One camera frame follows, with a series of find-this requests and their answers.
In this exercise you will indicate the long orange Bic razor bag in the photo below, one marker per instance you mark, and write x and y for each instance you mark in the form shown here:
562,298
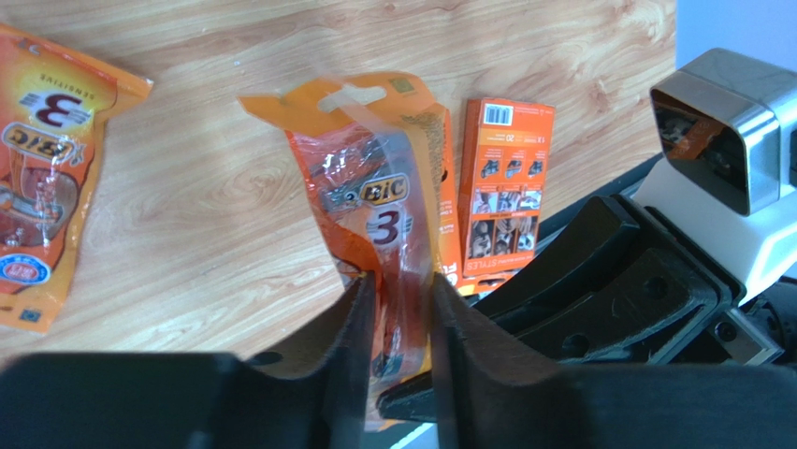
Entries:
368,147

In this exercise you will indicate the orange Gillette Fusion5 razor box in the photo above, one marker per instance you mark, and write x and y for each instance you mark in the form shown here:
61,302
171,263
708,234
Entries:
450,250

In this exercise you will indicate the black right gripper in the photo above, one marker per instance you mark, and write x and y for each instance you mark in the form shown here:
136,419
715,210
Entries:
620,285

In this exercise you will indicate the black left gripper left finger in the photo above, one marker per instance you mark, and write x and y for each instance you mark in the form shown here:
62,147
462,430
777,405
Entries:
307,391

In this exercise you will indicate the orange Gillette cartridge box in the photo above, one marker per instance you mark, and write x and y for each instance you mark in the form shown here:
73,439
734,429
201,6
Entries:
505,156

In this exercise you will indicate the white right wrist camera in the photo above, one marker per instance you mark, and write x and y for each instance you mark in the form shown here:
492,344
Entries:
727,176

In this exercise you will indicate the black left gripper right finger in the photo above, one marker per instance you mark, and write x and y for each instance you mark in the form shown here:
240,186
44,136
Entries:
492,391

